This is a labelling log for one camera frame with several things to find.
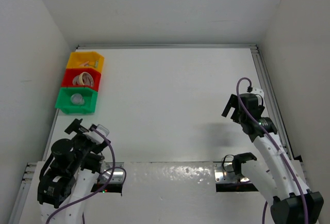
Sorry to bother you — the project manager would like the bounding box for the aluminium frame rail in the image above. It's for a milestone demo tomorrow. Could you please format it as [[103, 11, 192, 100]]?
[[251, 45, 294, 159], [76, 44, 258, 50], [8, 163, 37, 224]]

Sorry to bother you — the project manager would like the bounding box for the grey tape roll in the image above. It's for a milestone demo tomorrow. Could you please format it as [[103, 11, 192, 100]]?
[[72, 74, 94, 87]]

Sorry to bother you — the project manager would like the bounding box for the left aluminium frame rail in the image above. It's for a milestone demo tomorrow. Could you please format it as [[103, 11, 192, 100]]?
[[8, 163, 37, 224]]

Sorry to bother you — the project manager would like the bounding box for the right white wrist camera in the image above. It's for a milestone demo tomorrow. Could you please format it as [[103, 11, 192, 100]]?
[[247, 86, 265, 98]]

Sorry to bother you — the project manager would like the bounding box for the back aluminium frame rail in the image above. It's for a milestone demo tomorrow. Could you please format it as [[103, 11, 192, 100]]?
[[76, 44, 258, 50]]

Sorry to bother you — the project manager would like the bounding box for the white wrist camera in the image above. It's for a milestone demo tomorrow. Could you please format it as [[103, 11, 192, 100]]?
[[87, 124, 109, 144], [247, 86, 265, 98]]

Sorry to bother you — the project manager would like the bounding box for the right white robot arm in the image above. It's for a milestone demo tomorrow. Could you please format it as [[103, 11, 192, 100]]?
[[222, 93, 324, 223]]

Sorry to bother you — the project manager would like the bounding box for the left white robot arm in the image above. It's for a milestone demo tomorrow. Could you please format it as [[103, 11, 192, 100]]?
[[37, 119, 109, 223]]

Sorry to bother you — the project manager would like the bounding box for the beige tape roll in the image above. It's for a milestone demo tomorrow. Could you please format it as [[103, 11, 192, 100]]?
[[77, 72, 94, 87]]

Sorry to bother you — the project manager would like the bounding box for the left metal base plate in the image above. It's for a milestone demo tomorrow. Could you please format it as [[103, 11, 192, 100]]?
[[98, 162, 127, 184]]

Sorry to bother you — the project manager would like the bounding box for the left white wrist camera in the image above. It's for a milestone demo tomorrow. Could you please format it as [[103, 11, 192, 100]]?
[[87, 124, 109, 144]]

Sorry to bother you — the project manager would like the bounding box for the green plastic bin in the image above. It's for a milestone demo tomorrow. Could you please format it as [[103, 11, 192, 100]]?
[[55, 87, 98, 115]]

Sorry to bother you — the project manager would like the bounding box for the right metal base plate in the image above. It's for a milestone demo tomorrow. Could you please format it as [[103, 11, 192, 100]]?
[[213, 162, 251, 184]]

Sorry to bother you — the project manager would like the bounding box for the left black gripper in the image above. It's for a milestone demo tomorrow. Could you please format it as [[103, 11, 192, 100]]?
[[67, 117, 109, 171]]

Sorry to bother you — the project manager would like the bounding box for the orange eraser cap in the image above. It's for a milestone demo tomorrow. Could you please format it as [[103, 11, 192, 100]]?
[[79, 61, 89, 67]]

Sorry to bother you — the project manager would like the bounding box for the yellow plastic bin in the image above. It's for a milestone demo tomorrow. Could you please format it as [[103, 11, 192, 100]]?
[[66, 52, 104, 73]]

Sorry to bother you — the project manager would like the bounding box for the red plastic bin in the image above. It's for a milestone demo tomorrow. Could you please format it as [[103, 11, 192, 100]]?
[[61, 68, 102, 91]]

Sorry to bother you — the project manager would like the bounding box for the metal base plate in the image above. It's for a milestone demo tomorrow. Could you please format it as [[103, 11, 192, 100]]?
[[98, 162, 127, 184], [213, 162, 251, 184]]

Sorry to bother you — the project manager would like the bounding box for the right aluminium frame rail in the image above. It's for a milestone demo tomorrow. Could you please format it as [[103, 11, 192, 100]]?
[[251, 45, 294, 159]]

